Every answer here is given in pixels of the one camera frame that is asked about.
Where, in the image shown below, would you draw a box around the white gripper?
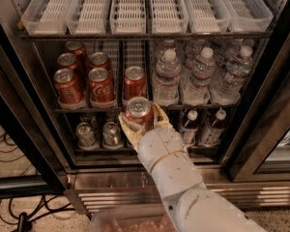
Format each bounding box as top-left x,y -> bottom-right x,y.
118,101 -> 188,173

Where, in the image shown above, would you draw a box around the red can column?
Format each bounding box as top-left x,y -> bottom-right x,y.
89,51 -> 112,72
124,66 -> 147,101
125,97 -> 154,131

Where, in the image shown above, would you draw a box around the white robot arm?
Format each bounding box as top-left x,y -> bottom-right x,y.
118,97 -> 267,232

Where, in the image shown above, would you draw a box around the silver can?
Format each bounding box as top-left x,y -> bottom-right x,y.
102,122 -> 122,146
105,111 -> 120,125
80,112 -> 99,130
75,122 -> 96,147

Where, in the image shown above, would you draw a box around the silver can bottom left back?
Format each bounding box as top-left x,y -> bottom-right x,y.
80,112 -> 99,130

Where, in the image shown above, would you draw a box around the red Coca-Cola can front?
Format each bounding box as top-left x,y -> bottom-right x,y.
88,68 -> 115,103

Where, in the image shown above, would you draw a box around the water bottle front middle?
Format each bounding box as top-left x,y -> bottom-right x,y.
185,47 -> 216,102

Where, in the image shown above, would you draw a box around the water bottle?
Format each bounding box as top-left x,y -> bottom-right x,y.
185,47 -> 216,102
181,40 -> 207,88
156,40 -> 176,61
154,49 -> 181,106
212,39 -> 243,83
215,46 -> 253,100

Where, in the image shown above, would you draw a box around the red can front left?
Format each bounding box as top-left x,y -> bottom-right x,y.
53,69 -> 84,104

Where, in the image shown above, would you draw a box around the water bottle back middle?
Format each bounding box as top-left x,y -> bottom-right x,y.
181,40 -> 207,88

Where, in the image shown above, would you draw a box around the stainless steel glass-door fridge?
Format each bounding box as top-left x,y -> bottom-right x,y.
0,0 -> 290,214

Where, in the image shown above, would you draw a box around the red can left middle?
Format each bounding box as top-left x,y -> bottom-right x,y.
57,53 -> 79,73

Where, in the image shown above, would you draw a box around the red can left back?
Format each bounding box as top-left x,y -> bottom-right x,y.
65,42 -> 88,69

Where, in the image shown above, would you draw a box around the open left fridge door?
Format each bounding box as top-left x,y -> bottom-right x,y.
0,23 -> 67,198

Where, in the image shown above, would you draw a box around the dark drink bottle left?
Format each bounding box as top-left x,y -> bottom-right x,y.
180,109 -> 199,144

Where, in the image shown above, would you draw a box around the dark drink bottle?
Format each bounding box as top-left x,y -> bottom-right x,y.
198,109 -> 226,148
180,109 -> 199,144

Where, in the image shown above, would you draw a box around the water bottle front left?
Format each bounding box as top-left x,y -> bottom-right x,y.
154,49 -> 181,106

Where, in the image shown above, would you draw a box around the dark drink bottle right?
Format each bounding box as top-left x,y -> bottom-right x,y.
198,109 -> 226,148

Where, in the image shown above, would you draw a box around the water bottle back left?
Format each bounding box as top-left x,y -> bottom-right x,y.
156,40 -> 176,61

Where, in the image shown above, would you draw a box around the clear plastic container on floor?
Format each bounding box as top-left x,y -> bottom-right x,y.
90,204 -> 179,232

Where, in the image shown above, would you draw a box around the water bottle front right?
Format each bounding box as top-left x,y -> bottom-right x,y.
215,46 -> 253,100

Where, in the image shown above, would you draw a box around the water bottle back right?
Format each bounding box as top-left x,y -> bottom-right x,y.
212,39 -> 243,83

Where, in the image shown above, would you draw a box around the clear bin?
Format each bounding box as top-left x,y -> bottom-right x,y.
66,0 -> 110,36
109,0 -> 146,34
21,0 -> 72,36
184,0 -> 231,33
222,0 -> 273,32
150,0 -> 189,34

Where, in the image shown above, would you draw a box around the clear bin far left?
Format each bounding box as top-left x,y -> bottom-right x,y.
21,0 -> 72,36

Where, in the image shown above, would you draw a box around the clear bin far right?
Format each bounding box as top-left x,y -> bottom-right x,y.
222,0 -> 273,32

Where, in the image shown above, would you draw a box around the black cables on floor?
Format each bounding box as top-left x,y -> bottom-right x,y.
0,132 -> 75,232

